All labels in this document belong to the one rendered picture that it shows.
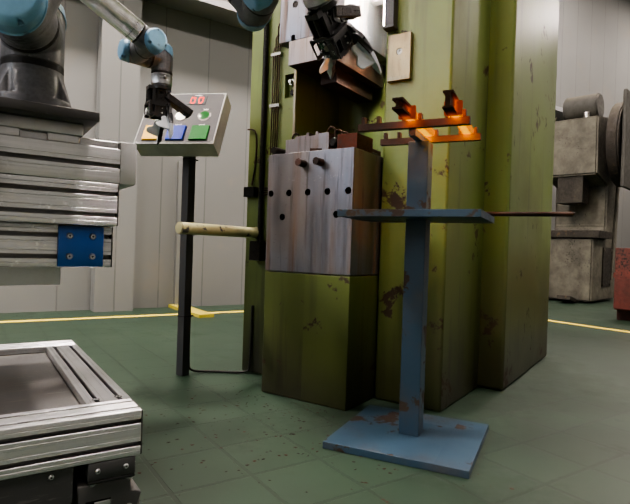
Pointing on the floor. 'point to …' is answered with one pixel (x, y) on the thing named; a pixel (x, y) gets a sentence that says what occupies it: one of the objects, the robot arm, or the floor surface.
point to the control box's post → (185, 269)
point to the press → (592, 192)
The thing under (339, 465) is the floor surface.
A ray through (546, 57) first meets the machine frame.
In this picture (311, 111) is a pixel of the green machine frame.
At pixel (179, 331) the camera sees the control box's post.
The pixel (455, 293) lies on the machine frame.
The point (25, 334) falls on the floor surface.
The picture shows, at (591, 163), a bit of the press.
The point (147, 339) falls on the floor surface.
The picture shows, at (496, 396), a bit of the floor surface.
